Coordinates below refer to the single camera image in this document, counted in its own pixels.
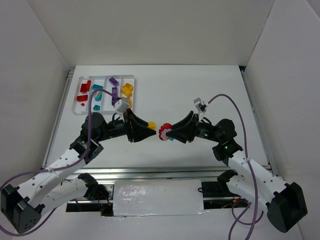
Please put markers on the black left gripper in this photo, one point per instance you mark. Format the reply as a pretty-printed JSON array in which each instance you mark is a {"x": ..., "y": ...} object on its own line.
[{"x": 128, "y": 125}]

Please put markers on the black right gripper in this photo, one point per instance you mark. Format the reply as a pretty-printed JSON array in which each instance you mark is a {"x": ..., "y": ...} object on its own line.
[{"x": 194, "y": 127}]

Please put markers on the yellow red blue lego cluster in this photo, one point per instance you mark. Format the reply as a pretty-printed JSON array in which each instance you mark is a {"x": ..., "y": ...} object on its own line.
[{"x": 162, "y": 133}]

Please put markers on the yellow round printed lego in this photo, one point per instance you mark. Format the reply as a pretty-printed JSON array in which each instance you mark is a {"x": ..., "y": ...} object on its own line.
[{"x": 127, "y": 92}]

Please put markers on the small teal square lego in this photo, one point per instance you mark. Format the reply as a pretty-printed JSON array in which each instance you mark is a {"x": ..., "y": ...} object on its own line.
[{"x": 96, "y": 108}]

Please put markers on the teal round printed lego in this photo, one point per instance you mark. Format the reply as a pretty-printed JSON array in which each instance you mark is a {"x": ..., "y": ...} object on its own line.
[{"x": 98, "y": 96}]

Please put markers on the purple rounded lego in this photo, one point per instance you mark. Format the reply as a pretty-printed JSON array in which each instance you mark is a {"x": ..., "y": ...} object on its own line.
[{"x": 114, "y": 100}]

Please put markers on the teal lego brick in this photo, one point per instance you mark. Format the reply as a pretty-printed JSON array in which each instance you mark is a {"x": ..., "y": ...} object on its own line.
[{"x": 96, "y": 86}]

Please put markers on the red sloped lego brick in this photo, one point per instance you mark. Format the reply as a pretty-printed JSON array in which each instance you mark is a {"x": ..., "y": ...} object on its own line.
[{"x": 82, "y": 98}]

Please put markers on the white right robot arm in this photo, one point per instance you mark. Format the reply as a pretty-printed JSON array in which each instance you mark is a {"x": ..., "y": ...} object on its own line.
[{"x": 284, "y": 203}]

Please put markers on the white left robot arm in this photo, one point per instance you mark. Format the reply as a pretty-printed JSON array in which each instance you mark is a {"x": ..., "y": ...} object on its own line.
[{"x": 25, "y": 204}]

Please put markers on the yellow lego brick in tray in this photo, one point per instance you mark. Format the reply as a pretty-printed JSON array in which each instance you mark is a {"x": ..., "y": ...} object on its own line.
[{"x": 130, "y": 102}]

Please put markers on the purple studded lego plate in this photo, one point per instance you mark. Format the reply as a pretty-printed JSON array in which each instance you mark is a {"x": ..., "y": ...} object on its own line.
[{"x": 114, "y": 91}]

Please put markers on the white divided sorting tray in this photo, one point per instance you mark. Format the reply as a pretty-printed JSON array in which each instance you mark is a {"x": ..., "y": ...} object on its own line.
[{"x": 121, "y": 85}]

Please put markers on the red lego brick in tray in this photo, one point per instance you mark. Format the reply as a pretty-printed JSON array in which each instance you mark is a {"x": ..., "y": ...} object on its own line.
[{"x": 88, "y": 82}]

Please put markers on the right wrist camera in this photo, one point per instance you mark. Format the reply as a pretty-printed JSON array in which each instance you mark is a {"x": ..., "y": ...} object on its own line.
[{"x": 201, "y": 107}]

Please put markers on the aluminium front rail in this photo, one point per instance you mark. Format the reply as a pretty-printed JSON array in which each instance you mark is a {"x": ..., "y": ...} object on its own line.
[{"x": 151, "y": 173}]

